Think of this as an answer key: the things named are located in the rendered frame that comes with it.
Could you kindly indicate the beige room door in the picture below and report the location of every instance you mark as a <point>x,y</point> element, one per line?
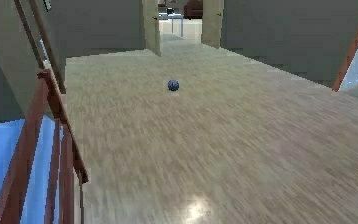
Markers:
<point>152,26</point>
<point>212,23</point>

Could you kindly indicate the framed wall picture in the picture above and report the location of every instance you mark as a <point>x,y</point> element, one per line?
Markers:
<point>47,4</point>

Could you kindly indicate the blue ball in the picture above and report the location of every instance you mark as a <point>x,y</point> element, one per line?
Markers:
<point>173,85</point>

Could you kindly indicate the pale blue table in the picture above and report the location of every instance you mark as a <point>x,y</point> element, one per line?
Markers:
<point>173,18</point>

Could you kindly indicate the dark brown sofa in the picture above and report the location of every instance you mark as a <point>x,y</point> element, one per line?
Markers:
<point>193,9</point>

